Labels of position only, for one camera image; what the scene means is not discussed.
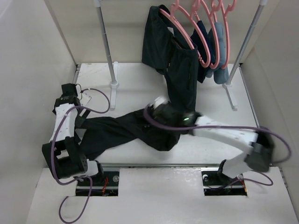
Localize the black trousers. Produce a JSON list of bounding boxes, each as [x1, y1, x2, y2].
[[75, 109, 188, 160], [142, 5, 199, 112]]

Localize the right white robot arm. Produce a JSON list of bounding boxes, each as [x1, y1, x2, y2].
[[146, 102, 274, 186]]

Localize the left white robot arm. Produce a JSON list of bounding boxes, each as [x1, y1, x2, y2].
[[42, 83, 105, 185]]

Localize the navy trousers on hanger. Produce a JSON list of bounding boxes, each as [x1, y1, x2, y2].
[[191, 21, 215, 83]]

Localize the black trousers on hanger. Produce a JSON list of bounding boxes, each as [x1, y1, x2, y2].
[[142, 5, 199, 112]]

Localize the light blue jeans on hanger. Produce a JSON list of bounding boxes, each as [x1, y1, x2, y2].
[[206, 22, 229, 84]]

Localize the pink hanger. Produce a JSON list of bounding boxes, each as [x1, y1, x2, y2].
[[198, 0, 237, 70], [171, 0, 211, 68], [153, 0, 198, 53]]

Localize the left white rack foot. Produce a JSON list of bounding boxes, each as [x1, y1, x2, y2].
[[110, 62, 119, 110]]

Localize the white rack foot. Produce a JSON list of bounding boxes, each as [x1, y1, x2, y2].
[[222, 84, 238, 111], [110, 62, 119, 110]]

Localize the right white rack foot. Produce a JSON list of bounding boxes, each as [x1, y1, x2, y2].
[[222, 84, 238, 111]]

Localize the right rack pole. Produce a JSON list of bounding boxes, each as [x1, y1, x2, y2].
[[226, 0, 268, 86]]

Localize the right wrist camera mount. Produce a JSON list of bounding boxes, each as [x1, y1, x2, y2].
[[150, 96, 168, 109]]

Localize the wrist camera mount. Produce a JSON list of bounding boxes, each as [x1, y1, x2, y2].
[[150, 96, 168, 109], [80, 93, 92, 107]]

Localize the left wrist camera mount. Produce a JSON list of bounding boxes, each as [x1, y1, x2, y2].
[[80, 93, 92, 107]]

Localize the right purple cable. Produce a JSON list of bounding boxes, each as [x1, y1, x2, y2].
[[142, 103, 292, 187]]

